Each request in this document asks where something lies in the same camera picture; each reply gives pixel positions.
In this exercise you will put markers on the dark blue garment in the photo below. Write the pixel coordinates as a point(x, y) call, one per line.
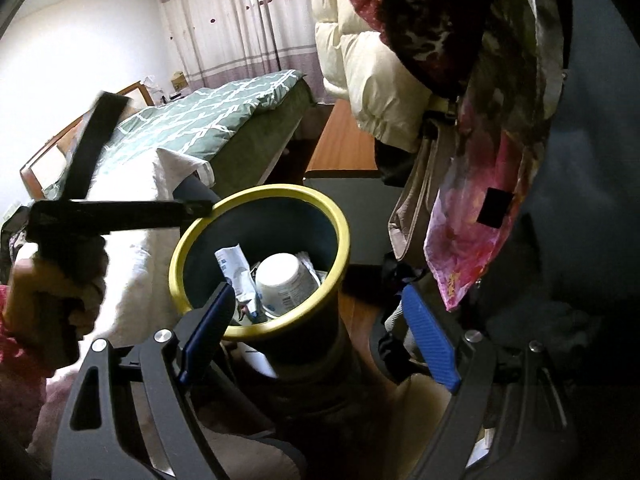
point(590, 160)

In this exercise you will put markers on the pink floral cloth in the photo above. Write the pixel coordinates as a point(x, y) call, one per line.
point(470, 210)

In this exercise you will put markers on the beige bag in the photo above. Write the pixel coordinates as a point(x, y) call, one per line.
point(415, 210)

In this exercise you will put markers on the person's left forearm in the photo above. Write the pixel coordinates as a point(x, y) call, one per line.
point(20, 360)

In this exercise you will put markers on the wooden desk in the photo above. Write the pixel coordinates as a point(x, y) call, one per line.
point(340, 145)

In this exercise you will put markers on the cream puffer jacket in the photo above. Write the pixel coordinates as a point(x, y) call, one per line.
point(360, 75)

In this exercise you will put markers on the dark blue table cover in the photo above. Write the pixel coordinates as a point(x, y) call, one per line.
point(192, 192)

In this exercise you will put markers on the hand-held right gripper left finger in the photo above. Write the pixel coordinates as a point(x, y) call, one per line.
point(210, 330)

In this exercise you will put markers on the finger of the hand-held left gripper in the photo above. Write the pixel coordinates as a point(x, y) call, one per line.
point(95, 145)
point(150, 212)

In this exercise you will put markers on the wooden bed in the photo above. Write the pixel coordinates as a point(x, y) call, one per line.
point(280, 125)

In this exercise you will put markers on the yellow rimmed trash bin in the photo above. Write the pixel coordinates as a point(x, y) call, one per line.
point(280, 210)

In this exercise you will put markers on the pink white curtain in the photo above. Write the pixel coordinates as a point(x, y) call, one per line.
point(225, 20)

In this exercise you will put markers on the person's left hand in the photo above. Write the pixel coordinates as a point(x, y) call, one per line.
point(92, 305)

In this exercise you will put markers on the dark brown cloth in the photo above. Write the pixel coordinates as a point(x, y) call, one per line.
point(325, 410)

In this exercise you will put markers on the white dotted tablecloth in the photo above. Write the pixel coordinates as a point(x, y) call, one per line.
point(140, 260)

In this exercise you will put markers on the dark patterned garment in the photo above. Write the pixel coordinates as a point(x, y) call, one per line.
point(435, 25)

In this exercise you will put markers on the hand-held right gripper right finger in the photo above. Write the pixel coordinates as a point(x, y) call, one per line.
point(430, 335)

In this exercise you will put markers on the white jar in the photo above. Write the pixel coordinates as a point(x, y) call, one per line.
point(285, 280)

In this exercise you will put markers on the yellowish cardboard box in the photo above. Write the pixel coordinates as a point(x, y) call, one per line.
point(179, 82)

